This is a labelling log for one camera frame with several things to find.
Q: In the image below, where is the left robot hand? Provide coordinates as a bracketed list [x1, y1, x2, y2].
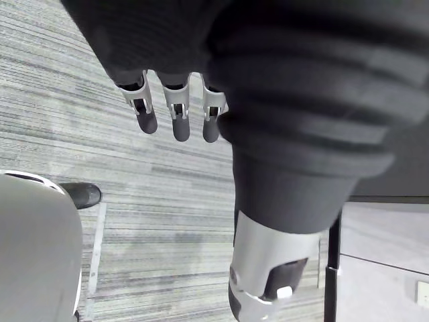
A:
[60, 0, 429, 322]

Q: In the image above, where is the black table leg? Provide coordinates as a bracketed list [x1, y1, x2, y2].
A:
[322, 207, 343, 322]

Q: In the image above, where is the white wall socket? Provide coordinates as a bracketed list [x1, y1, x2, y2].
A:
[415, 280, 429, 306]

